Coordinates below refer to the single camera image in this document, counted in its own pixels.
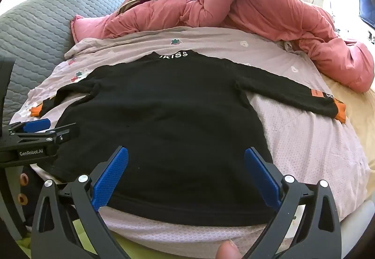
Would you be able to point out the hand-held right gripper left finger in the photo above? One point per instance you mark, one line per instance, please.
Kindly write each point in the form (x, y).
(112, 171)

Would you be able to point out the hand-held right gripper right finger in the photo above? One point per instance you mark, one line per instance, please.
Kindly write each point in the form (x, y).
(260, 172)

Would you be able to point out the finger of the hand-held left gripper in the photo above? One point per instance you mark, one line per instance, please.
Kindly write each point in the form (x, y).
(36, 125)
(63, 135)

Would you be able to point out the black sweater with orange cuffs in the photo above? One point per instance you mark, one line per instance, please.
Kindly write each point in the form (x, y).
(164, 118)

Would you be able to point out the person's right hand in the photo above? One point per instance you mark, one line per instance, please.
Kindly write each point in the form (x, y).
(228, 250)

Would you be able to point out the pink printed bed sheet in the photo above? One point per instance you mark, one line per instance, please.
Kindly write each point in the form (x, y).
(304, 141)

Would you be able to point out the green cloth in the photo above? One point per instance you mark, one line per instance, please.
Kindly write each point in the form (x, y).
(79, 229)

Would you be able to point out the grey quilted blanket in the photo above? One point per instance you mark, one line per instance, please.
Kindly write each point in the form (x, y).
(38, 33)

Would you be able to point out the pale yellow sheet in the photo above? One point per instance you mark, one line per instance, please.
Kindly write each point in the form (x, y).
(357, 118)

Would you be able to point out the pink comforter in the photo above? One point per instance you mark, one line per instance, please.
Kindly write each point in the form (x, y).
(263, 4)

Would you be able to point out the dark flat screen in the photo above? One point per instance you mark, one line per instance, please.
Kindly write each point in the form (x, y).
(366, 8)

